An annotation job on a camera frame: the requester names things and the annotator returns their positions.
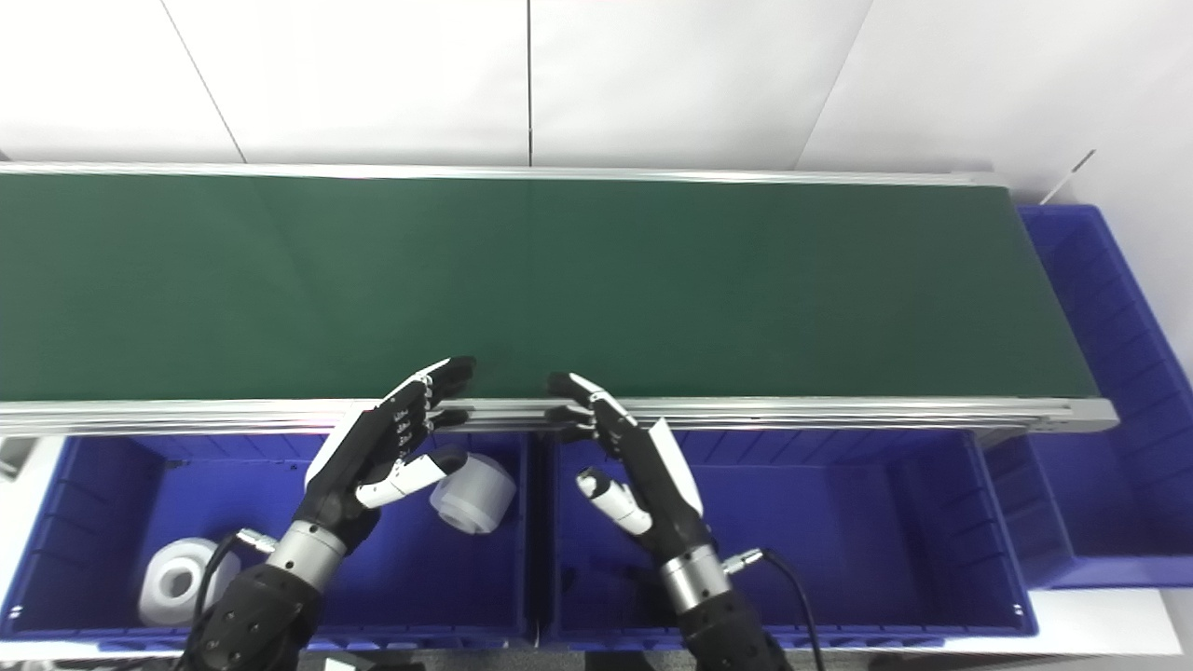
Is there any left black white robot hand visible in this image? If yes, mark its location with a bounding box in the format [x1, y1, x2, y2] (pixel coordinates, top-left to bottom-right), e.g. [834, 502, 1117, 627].
[296, 356, 476, 560]

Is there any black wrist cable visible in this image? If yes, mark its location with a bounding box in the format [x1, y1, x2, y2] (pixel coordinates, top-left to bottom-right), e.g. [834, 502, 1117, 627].
[182, 528, 279, 671]
[722, 548, 826, 671]

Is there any green conveyor belt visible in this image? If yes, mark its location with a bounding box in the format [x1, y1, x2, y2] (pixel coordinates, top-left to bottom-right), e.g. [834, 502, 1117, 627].
[0, 174, 1101, 402]
[0, 161, 1119, 439]

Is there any aluminium conveyor leg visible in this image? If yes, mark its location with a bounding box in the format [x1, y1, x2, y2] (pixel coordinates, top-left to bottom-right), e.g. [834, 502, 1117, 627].
[0, 436, 36, 481]

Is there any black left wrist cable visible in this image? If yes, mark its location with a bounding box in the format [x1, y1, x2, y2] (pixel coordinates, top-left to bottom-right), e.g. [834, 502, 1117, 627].
[182, 528, 279, 671]

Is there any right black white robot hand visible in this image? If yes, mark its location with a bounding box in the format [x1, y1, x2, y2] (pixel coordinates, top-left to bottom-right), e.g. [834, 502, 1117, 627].
[548, 373, 719, 565]

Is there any white plastic part with hole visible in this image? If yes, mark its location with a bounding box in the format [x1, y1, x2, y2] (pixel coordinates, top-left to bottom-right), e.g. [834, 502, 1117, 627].
[138, 538, 243, 627]

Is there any blue plastic bin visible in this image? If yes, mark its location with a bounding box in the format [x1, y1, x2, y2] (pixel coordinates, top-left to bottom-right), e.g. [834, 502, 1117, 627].
[541, 429, 1038, 649]
[0, 431, 538, 651]
[983, 205, 1193, 590]

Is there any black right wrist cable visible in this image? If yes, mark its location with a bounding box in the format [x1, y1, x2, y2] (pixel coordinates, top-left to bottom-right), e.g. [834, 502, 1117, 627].
[722, 548, 826, 671]

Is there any white plastic cylindrical part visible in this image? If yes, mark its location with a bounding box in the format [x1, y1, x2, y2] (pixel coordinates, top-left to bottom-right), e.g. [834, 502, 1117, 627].
[430, 454, 517, 535]

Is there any thin grey rod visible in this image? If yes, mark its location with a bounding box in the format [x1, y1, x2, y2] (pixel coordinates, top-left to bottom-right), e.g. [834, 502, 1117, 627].
[1039, 149, 1097, 206]

